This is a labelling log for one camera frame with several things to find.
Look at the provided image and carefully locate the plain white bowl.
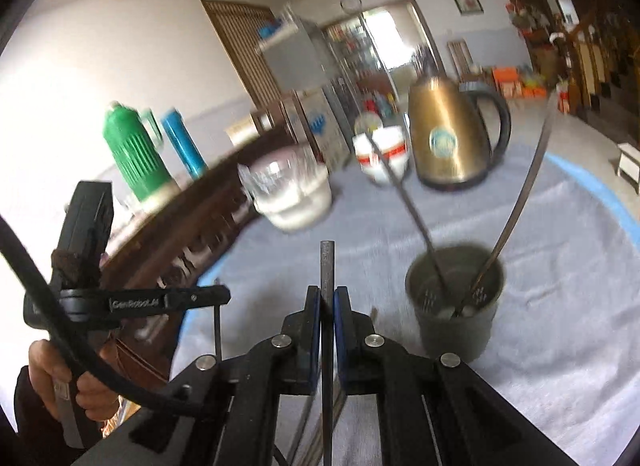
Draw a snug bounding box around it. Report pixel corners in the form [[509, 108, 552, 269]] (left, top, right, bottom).
[[352, 126, 408, 147]]

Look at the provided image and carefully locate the brown slatted wooden door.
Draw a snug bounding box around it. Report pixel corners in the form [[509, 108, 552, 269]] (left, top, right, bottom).
[[200, 0, 296, 111]]

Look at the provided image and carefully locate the clear plastic bag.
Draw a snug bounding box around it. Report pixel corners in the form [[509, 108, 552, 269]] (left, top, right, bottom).
[[237, 143, 328, 207]]

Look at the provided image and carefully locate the blue table cloth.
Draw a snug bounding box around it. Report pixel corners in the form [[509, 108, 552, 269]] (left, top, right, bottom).
[[177, 151, 640, 362]]

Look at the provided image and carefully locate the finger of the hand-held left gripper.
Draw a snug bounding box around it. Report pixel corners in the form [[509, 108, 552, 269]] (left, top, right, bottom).
[[162, 284, 232, 311]]

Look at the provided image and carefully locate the long grey metal chopstick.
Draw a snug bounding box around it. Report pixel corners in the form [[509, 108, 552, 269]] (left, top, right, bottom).
[[452, 93, 557, 319], [213, 291, 223, 363], [320, 241, 335, 466], [365, 131, 456, 319]]

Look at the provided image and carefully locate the gold electric kettle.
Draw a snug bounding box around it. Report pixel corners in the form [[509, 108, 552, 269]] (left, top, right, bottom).
[[407, 73, 513, 191]]

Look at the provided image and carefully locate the white pot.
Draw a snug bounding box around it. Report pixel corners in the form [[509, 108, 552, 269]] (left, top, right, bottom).
[[255, 173, 333, 233]]

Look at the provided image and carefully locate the small white fan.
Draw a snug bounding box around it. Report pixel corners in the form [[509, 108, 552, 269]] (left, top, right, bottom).
[[354, 113, 385, 137]]

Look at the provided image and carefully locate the blue thermos flask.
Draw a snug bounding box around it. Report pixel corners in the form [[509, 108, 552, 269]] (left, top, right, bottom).
[[161, 108, 208, 179]]

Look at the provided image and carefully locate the orange cardboard box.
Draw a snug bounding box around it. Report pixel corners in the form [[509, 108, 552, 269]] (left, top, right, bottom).
[[492, 67, 518, 96]]

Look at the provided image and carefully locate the dark wooden side table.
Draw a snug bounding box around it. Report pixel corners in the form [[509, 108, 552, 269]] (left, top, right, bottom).
[[97, 121, 301, 397]]

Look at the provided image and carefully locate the green thermos flask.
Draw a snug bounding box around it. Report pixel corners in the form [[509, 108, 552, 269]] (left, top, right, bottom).
[[102, 102, 181, 201]]

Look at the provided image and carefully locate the person's left hand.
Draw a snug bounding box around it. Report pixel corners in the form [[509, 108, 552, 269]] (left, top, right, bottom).
[[27, 338, 126, 423]]

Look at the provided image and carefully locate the white red-banded bowl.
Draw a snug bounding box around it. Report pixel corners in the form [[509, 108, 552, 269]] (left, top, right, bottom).
[[355, 143, 412, 187]]

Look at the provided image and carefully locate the black cable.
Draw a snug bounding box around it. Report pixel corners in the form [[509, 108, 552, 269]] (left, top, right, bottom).
[[0, 216, 221, 417]]

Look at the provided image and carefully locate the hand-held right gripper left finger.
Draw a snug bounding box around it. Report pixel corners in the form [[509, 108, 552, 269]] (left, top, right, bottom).
[[70, 286, 322, 466]]

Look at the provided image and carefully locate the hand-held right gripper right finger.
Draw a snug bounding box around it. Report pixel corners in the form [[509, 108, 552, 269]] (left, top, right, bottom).
[[334, 286, 581, 466]]

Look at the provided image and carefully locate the grey refrigerator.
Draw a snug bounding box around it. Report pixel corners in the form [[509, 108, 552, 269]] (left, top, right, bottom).
[[255, 20, 361, 167]]

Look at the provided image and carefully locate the brown wooden chair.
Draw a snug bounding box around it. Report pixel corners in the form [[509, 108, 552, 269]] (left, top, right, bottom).
[[446, 40, 473, 81]]

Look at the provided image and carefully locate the wooden staircase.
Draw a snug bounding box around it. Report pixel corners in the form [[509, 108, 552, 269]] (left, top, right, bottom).
[[550, 0, 640, 147]]

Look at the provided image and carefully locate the white stool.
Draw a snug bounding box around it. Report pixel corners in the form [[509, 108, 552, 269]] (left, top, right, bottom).
[[617, 143, 640, 194]]

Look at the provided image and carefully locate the glass shelf cabinet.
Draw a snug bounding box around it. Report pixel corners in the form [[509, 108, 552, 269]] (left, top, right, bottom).
[[322, 20, 386, 101]]

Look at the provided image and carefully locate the grey metal utensil holder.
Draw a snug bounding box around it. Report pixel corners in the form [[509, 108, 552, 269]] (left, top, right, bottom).
[[405, 245, 507, 366]]

